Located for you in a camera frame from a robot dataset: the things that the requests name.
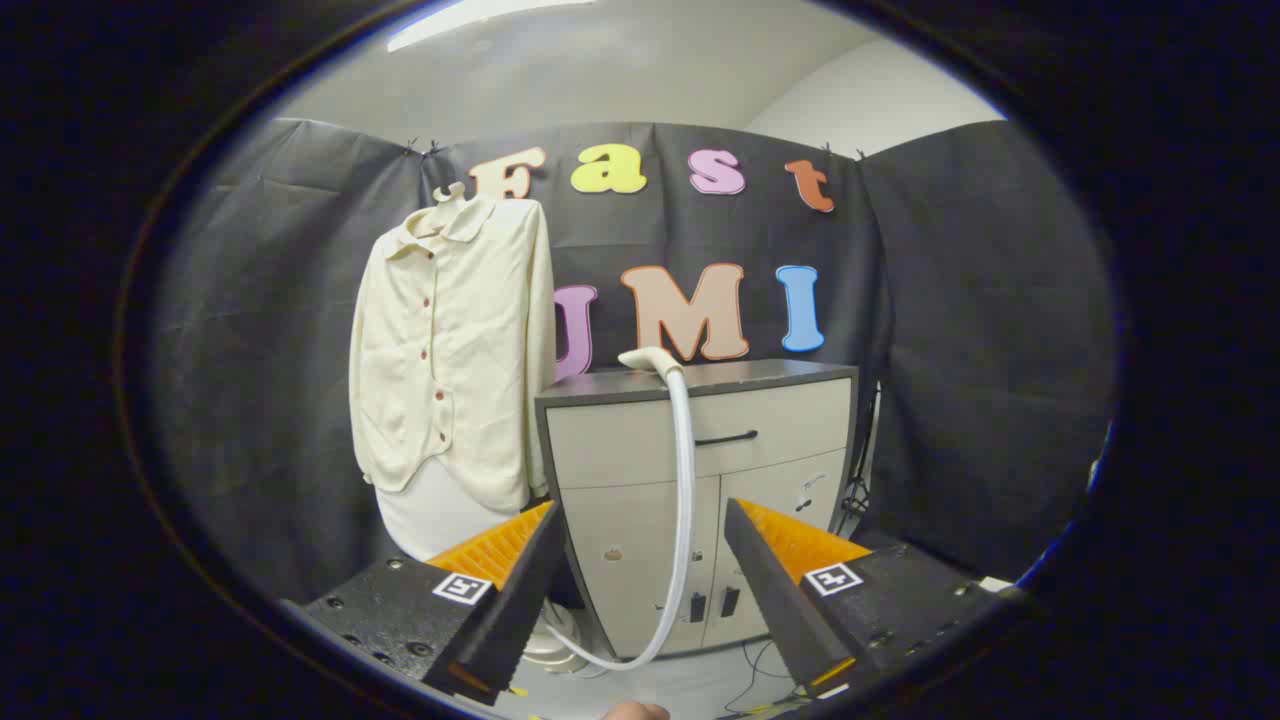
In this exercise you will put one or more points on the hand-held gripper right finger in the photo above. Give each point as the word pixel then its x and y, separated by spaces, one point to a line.
pixel 775 590

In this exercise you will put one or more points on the grey cabinet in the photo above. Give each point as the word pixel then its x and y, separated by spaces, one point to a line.
pixel 620 440

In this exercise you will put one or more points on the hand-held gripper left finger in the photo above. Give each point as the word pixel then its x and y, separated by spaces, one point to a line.
pixel 520 590

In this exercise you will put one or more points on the white garment steamer head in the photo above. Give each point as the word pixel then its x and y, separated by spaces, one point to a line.
pixel 650 360

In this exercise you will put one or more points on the cream plastic hanger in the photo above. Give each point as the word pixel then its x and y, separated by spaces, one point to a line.
pixel 450 192

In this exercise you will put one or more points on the white garment steamer base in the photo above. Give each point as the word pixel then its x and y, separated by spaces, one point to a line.
pixel 550 648

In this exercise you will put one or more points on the cream button-up shirt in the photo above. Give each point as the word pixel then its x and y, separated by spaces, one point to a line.
pixel 470 350

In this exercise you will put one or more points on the white rounded panel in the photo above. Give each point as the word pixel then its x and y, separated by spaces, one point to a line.
pixel 430 515

